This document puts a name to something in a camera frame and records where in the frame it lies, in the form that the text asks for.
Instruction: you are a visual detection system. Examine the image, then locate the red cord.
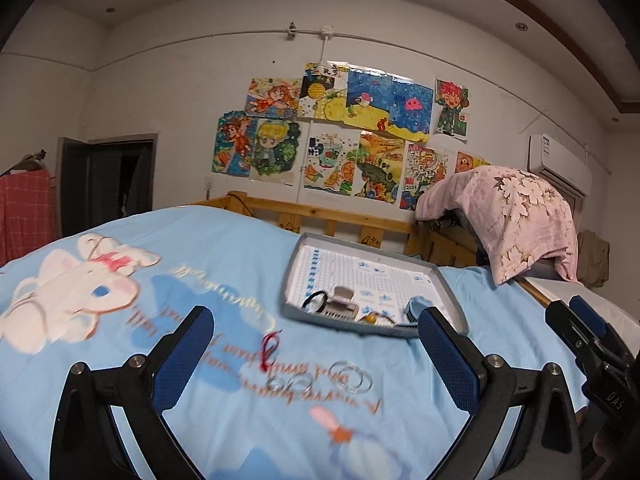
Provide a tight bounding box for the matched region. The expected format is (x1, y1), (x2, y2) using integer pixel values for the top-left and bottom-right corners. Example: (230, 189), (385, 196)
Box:
(261, 329), (284, 374)

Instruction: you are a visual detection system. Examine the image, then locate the person's right hand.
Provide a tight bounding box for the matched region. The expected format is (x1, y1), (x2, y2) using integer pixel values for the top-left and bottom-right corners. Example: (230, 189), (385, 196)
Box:
(575, 406), (610, 467)

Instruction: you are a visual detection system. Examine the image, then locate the red plaid cloth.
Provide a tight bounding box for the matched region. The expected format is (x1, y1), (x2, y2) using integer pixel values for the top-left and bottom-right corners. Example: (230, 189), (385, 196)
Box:
(0, 170), (57, 267)

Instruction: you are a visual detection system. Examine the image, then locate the grey shallow tray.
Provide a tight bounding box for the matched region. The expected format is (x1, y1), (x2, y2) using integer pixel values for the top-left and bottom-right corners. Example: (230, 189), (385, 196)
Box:
(280, 232), (470, 340)

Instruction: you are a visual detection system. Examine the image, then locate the silver hair clip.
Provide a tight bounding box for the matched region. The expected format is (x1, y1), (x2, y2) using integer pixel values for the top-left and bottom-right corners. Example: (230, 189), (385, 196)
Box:
(329, 286), (359, 319)

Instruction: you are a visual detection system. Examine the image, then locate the black hair tie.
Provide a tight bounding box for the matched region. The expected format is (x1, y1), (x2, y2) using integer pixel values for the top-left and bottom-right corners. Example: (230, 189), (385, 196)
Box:
(301, 291), (330, 315)

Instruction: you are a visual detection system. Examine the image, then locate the wooden side bed rail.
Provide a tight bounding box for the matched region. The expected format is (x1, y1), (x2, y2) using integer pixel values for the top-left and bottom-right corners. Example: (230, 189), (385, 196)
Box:
(515, 276), (551, 307)

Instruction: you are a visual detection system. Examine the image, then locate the black cord bead necklace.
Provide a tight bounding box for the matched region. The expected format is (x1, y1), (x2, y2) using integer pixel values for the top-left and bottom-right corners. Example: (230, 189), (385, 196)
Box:
(359, 310), (403, 326)

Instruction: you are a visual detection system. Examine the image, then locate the beige hanging garment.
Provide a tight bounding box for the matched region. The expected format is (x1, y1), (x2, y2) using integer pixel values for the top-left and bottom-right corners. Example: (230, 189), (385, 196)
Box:
(577, 230), (611, 288)

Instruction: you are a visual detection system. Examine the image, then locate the wooden headboard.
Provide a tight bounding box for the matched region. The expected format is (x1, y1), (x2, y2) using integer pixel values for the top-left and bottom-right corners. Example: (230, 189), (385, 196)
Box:
(187, 191), (481, 267)

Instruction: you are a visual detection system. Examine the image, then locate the clear plastic ring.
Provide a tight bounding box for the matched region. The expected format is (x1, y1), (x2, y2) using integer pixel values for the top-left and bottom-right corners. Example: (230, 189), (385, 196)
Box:
(345, 370), (374, 395)
(332, 360), (364, 387)

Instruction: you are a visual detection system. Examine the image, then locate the blue printed blanket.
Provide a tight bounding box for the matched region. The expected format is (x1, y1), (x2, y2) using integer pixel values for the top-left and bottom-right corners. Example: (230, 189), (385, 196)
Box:
(0, 202), (596, 480)

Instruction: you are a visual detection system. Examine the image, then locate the black clothes hanger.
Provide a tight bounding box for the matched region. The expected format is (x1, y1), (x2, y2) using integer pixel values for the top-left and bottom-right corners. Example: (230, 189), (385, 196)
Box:
(10, 149), (48, 173)

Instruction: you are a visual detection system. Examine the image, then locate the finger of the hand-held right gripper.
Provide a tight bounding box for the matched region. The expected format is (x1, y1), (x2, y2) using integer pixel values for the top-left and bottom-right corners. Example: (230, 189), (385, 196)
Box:
(569, 295), (632, 367)
(545, 300), (609, 382)

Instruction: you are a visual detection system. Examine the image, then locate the white air conditioner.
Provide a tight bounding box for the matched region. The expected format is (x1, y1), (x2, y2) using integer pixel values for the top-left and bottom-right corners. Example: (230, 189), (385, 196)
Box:
(527, 133), (593, 196)

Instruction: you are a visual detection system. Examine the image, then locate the pink floral cloth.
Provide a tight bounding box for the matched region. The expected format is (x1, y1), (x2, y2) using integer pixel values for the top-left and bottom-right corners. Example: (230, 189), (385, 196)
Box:
(415, 166), (581, 287)

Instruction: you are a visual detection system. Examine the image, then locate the group of wall drawings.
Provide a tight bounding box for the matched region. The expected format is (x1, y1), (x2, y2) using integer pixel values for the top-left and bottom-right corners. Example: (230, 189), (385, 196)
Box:
(212, 61), (493, 211)

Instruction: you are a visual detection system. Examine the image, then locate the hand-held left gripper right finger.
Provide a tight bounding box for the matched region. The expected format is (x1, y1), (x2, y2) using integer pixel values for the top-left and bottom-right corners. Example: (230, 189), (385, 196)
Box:
(418, 306), (583, 480)

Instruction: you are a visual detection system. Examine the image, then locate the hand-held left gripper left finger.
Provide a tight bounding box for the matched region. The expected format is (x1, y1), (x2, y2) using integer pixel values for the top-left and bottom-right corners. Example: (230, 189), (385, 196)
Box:
(50, 305), (216, 480)

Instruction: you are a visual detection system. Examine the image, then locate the dark doorway frame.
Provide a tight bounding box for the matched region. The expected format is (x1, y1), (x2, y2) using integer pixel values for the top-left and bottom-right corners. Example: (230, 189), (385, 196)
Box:
(56, 133), (160, 236)

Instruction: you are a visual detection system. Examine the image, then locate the white mattress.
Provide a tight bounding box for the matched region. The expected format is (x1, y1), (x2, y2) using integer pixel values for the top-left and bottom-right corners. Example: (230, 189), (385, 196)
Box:
(525, 266), (640, 341)

